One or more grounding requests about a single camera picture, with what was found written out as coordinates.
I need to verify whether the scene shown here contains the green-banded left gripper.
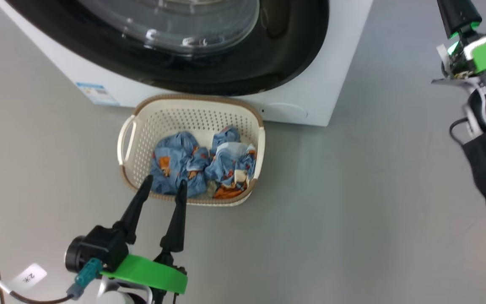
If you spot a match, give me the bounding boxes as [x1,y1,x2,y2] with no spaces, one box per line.
[100,175,189,304]

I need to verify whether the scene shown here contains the blue white orange printed garment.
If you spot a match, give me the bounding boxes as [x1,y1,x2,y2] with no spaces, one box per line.
[204,125,257,200]

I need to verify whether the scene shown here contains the round black glass washer door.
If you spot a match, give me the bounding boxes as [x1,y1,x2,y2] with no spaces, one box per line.
[5,0,330,97]

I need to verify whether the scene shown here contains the cream perforated laundry basket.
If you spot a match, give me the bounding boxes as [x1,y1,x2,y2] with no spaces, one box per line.
[117,94,266,207]

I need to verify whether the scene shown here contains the white front-load washing machine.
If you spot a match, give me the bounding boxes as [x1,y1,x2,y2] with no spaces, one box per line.
[0,0,373,127]

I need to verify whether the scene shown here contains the blue energy label sticker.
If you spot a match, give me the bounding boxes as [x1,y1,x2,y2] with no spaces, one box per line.
[76,82,120,106]

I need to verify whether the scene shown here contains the white paper tag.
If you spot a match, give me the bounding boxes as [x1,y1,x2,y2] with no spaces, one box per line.
[10,263,48,290]

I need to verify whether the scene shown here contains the round white filter cover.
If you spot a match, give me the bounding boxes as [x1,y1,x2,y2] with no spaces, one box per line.
[264,101,309,121]

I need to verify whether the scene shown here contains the grey cable with teal connector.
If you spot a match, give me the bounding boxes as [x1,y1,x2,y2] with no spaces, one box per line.
[0,258,102,304]

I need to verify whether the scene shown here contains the thin black cable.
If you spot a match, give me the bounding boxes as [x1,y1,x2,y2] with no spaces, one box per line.
[450,117,480,146]

